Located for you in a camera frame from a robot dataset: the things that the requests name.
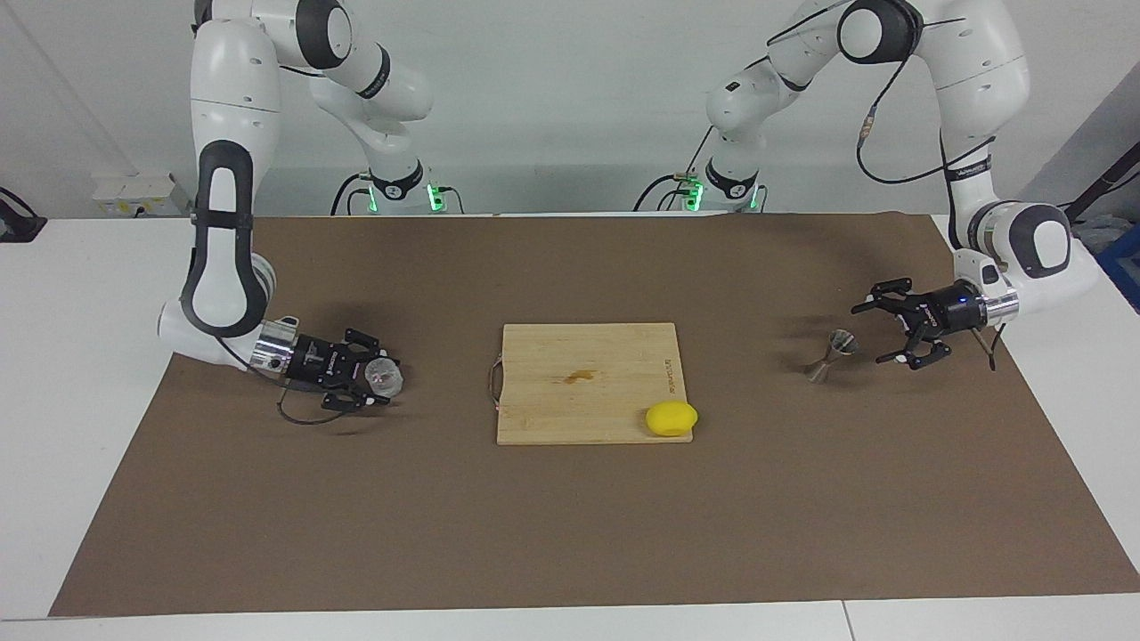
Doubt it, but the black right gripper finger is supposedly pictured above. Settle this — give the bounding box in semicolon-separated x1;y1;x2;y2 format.
321;385;393;413
343;327;402;368

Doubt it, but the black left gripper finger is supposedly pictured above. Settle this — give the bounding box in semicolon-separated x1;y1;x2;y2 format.
851;278;929;316
875;332;953;371

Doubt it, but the clear plastic cup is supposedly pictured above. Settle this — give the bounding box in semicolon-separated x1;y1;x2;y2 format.
365;356;405;398

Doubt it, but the steel double jigger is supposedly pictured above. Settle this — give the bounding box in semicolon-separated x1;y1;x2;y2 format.
804;329;859;385

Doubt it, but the brown table mat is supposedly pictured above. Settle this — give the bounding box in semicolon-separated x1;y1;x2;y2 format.
49;212;1140;618

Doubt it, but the blue box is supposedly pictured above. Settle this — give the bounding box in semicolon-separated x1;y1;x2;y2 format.
1097;223;1140;314

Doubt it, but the wooden cutting board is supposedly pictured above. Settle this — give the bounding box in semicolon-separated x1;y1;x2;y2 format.
488;322;694;446

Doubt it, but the yellow lemon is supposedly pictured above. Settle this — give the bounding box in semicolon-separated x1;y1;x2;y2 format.
645;401;699;439

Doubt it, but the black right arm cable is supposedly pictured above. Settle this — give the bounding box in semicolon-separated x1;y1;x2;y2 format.
214;329;357;426

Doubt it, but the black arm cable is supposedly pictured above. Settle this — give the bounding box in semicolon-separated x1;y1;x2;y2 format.
764;0;1000;371
214;329;357;426

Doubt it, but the black base cable bundle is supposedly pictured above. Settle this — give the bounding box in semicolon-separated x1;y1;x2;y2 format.
330;172;375;217
634;125;713;213

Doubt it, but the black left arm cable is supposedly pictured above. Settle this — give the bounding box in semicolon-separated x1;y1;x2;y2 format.
764;0;1000;371

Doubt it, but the white wall socket strip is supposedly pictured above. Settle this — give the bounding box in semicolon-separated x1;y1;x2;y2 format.
92;172;192;217

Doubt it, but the black clamp mount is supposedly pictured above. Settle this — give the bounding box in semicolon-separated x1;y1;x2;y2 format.
0;185;47;243

